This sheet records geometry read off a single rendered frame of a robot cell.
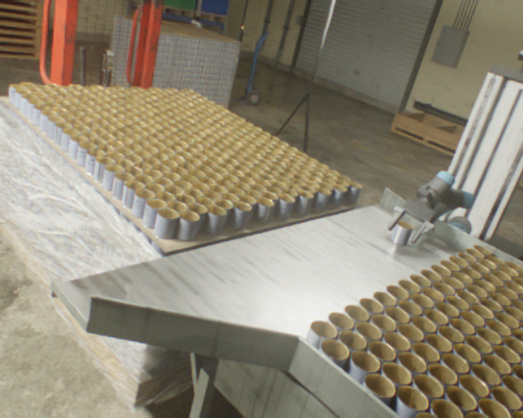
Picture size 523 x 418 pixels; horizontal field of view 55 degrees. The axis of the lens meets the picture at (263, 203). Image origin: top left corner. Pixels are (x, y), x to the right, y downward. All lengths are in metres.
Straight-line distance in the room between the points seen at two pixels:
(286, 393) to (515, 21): 9.76
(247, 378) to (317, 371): 0.28
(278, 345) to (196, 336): 0.19
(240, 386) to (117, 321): 0.42
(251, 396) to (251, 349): 0.25
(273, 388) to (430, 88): 10.08
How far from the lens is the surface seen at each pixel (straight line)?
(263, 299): 1.46
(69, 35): 2.92
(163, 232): 1.64
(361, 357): 1.27
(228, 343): 1.22
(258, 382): 1.40
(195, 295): 1.41
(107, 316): 1.22
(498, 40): 10.71
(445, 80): 11.02
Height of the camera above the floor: 1.88
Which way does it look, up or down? 23 degrees down
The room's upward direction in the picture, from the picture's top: 14 degrees clockwise
